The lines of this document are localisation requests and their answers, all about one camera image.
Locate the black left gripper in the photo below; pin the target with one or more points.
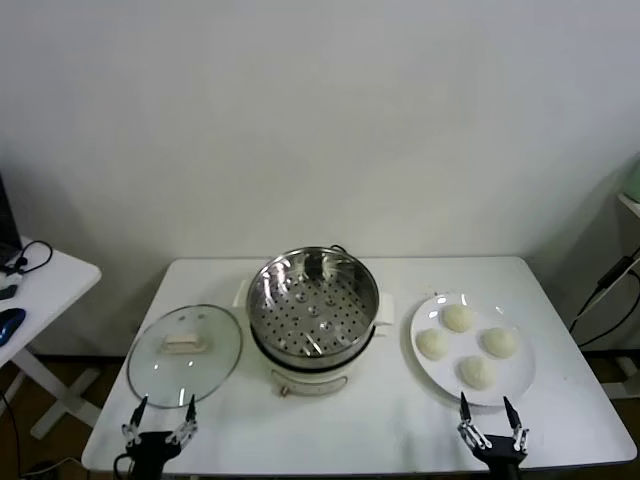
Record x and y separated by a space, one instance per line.
150 445

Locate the round white plate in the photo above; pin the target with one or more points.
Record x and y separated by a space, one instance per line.
440 380

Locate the white side table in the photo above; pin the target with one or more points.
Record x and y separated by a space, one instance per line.
60 280

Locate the small white adapter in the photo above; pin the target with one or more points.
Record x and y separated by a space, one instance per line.
12 276

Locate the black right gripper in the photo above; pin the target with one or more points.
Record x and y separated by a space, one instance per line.
502 450

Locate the stainless steel steamer basket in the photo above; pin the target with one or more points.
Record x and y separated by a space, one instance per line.
350 280

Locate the small black desk object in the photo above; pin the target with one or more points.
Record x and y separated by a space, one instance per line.
7 292

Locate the white shelf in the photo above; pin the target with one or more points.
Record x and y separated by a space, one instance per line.
631 205

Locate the cream electric cooker pot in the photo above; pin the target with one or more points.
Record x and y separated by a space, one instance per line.
310 382

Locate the white furniture base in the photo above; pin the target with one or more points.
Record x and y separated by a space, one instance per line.
625 370

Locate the dark laptop screen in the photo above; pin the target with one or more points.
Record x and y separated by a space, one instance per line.
7 220

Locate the white steamed baozi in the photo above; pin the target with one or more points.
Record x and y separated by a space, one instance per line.
458 318
477 372
433 344
498 342

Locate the pale green object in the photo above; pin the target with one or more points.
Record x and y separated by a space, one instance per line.
634 180

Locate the round glass pot lid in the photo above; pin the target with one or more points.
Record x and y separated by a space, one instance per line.
215 325

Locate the blue computer mouse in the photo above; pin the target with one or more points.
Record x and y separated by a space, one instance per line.
10 320

